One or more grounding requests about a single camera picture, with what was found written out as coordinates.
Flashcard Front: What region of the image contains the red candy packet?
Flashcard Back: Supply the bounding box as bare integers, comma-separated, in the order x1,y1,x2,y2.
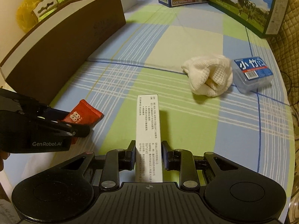
60,99,104,145

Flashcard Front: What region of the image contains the white medicine carton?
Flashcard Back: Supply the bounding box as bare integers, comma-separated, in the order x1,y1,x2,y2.
135,94,163,183

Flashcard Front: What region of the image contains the person left hand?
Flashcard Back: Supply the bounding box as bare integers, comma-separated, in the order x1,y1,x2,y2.
0,150,10,171

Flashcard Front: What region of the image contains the large brown white storage box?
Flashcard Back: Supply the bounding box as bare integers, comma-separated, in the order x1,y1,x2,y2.
1,0,126,104

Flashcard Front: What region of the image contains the checkered bed sheet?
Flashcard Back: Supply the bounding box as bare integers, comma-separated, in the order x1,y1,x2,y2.
1,0,295,194

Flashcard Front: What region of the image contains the white waffle cloth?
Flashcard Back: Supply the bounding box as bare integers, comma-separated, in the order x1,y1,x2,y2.
181,55,233,97

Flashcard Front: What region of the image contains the yellow plastic bag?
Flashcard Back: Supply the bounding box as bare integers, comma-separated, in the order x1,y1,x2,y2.
16,0,43,33

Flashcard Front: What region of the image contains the white cutout cardboard panel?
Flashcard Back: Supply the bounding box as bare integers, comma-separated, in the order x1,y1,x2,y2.
33,0,58,21

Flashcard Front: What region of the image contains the blue toothpick plastic box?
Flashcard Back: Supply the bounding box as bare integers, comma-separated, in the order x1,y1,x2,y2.
232,57,274,94

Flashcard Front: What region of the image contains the quilted beige headboard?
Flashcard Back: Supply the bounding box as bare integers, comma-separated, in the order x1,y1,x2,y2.
266,0,299,108

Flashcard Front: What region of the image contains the milk carton box with cow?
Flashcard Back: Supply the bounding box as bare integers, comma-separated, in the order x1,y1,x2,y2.
208,0,289,38

